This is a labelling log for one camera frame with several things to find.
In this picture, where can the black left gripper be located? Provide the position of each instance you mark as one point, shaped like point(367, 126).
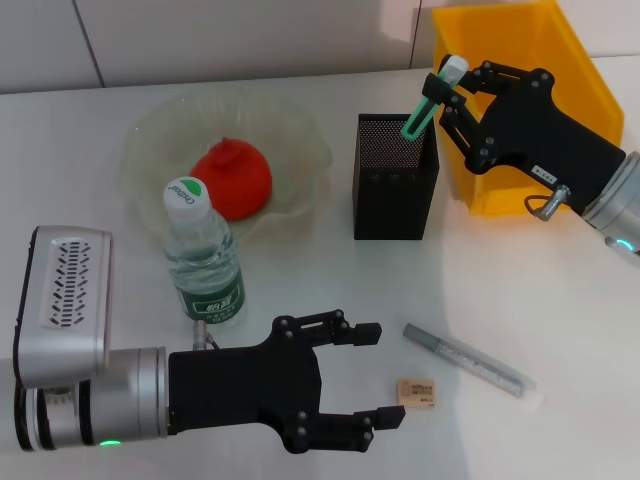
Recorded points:
point(240, 390)

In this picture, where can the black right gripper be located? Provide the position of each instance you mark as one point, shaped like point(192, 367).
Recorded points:
point(535, 135)

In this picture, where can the green pen white cap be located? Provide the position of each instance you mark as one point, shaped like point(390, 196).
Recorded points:
point(417, 122)

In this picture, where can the grey pen clear cap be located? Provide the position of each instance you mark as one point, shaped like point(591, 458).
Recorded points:
point(470, 362)

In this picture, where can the clear water bottle green label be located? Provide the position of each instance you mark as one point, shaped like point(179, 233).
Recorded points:
point(205, 270)

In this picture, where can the orange fruit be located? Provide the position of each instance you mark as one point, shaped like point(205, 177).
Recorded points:
point(235, 185)

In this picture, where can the small beige eraser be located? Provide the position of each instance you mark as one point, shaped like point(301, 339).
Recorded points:
point(415, 395)

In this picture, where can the black mesh pen holder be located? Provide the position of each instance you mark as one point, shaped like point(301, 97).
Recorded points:
point(395, 205)

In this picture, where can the clear green glass fruit plate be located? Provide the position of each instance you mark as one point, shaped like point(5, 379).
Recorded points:
point(295, 145)

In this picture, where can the yellow plastic bin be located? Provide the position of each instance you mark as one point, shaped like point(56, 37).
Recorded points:
point(590, 85)

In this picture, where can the silver black left wrist box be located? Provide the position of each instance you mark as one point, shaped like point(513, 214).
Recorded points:
point(65, 300)

